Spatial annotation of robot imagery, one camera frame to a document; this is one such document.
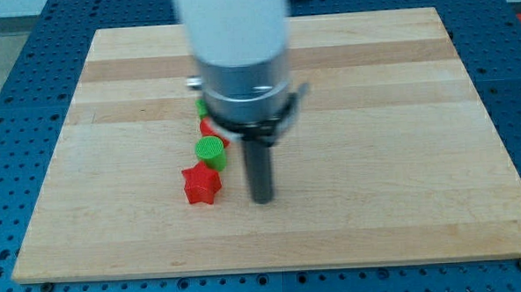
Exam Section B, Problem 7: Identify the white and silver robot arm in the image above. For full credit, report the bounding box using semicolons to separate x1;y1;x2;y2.
173;0;290;123

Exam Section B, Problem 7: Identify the green block behind arm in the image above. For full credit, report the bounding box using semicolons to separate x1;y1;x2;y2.
195;98;209;120

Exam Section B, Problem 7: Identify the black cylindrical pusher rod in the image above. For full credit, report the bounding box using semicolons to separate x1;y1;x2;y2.
242;140;274;204

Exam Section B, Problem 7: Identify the green cylinder block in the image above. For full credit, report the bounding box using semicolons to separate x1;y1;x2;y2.
194;135;227;172

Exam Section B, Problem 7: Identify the red round block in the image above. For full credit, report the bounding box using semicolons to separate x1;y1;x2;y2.
199;117;231;148

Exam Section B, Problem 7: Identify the red star block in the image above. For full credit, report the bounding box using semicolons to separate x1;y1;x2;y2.
181;161;222;205

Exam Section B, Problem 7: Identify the light wooden board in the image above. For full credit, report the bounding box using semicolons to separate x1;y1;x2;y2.
12;7;521;284

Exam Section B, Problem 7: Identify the black clamp ring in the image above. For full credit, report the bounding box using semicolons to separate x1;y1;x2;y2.
186;72;312;151

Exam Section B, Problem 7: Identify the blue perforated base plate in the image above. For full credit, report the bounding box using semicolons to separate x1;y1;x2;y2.
0;0;521;292

